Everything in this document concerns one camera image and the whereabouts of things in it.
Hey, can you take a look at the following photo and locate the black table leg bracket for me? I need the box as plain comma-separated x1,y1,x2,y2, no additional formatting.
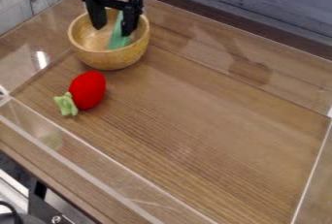
27,178,73,224

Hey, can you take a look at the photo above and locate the black cable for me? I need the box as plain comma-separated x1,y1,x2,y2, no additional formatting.
0,200,21,224

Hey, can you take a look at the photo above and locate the green rectangular block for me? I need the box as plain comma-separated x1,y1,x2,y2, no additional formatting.
106,12,131,49

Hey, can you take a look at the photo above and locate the clear acrylic tray wall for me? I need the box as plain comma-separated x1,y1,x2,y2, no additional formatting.
0,0,332,224

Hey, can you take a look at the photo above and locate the red plush strawberry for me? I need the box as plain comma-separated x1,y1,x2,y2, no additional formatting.
53,71,106,116

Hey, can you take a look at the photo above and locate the brown wooden bowl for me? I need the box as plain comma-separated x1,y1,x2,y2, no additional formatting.
67,9,150,71

